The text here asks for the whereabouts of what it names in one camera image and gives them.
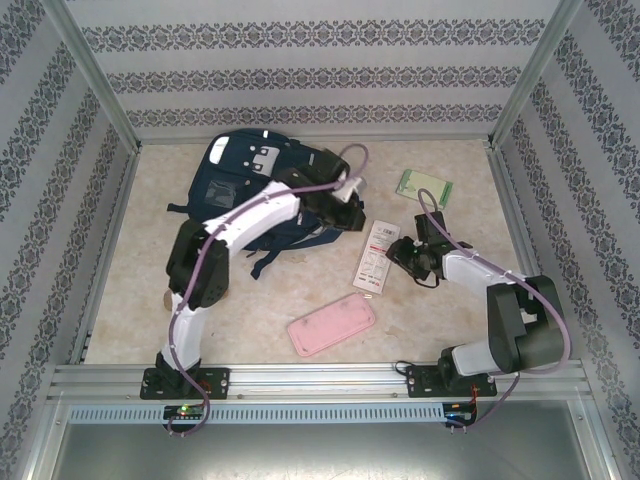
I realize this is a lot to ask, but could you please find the white packaged ruler set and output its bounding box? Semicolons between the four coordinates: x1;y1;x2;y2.
352;219;402;294

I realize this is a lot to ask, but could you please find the green notebook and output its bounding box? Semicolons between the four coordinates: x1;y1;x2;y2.
394;168;455;209

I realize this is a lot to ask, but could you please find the navy blue backpack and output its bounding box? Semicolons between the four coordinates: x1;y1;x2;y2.
167;128;364;281

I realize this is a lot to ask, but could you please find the pink pencil case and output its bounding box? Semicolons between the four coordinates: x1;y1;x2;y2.
287;292;378;357

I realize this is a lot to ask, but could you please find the grey metal panel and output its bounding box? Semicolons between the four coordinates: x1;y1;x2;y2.
49;399;619;480

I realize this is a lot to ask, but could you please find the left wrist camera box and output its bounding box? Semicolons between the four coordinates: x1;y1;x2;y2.
333;175;368;204

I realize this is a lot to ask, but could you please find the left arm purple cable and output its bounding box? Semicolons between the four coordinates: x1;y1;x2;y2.
167;143;372;439

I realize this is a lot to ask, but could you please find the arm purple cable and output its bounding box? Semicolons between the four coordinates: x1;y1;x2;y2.
167;143;372;439
417;187;572;436

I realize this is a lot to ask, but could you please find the aluminium cross rail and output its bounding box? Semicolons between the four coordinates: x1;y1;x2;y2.
137;132;494;146

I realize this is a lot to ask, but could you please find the aluminium side rail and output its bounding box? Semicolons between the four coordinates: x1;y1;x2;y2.
487;142;569;361
67;144;144;366

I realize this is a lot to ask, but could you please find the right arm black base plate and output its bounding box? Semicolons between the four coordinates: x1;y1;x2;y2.
405;364;499;400

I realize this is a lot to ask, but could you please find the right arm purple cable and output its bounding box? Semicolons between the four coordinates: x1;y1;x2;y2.
417;187;572;436

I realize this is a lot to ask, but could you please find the aluminium mounting rail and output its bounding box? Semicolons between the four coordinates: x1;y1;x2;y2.
47;362;591;401

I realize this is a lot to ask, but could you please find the grey slotted cable duct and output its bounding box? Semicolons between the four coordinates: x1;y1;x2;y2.
67;403;476;425

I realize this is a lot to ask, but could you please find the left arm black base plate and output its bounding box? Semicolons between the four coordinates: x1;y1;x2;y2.
139;367;231;401

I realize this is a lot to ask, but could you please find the aluminium frame post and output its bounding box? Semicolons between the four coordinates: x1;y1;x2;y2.
487;0;586;149
42;0;144;151

